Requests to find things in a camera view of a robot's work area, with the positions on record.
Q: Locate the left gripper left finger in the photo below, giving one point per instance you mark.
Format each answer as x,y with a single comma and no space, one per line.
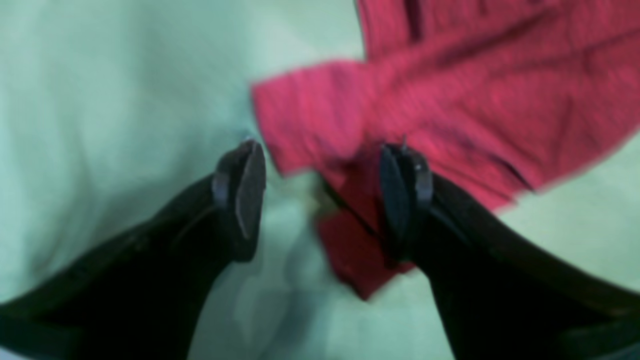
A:
139,295

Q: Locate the red long-sleeve T-shirt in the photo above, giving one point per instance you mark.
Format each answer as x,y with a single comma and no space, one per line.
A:
501,96

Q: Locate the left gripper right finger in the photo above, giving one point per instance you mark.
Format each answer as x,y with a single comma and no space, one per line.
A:
499,296

